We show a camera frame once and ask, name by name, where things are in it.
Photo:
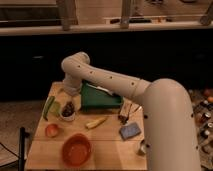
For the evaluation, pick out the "green plastic bin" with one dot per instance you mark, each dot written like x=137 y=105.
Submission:
x=92 y=98

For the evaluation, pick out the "brown wooden brush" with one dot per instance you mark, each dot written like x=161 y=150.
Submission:
x=124 y=113

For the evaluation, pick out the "small metal cup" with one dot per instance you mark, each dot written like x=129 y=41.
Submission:
x=142 y=148

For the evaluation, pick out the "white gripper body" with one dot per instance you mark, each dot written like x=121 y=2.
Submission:
x=72 y=86

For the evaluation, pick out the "red apple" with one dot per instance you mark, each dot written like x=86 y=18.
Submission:
x=52 y=130

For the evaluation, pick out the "black chair frame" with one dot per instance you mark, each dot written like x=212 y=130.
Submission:
x=23 y=135

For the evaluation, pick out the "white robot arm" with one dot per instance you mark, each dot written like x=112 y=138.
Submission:
x=169 y=125

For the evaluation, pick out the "red plastic bowl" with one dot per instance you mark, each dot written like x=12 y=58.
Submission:
x=76 y=150

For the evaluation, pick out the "green leafy vegetable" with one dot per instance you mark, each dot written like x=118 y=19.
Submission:
x=55 y=109

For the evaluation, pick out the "white paper cup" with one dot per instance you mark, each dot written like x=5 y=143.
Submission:
x=68 y=119

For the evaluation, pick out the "blue sponge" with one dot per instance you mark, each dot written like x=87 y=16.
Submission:
x=129 y=131

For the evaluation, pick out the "green pepper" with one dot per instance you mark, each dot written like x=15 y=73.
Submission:
x=47 y=106

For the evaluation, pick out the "dark purple grapes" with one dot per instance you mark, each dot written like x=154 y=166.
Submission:
x=68 y=109

